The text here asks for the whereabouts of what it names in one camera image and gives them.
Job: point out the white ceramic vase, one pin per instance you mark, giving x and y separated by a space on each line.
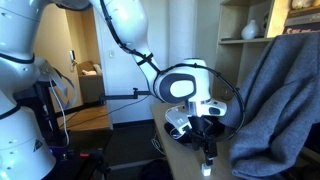
250 31

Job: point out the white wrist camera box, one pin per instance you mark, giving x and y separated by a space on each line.
178 119

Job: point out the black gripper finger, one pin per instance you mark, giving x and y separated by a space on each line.
206 160
211 159

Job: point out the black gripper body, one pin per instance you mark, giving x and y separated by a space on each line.
201 136

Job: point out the small white cube object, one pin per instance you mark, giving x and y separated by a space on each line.
205 169

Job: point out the wooden shelf unit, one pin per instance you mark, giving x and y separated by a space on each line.
235 56

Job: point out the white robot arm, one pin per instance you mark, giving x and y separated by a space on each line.
25 154

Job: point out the white wall light switch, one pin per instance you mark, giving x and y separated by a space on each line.
111 54

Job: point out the black bag on table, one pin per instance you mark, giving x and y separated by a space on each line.
218 129

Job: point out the brown armchair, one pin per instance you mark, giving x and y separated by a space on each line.
90 81

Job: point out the grey blanket over chair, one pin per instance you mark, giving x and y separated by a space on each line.
282 99

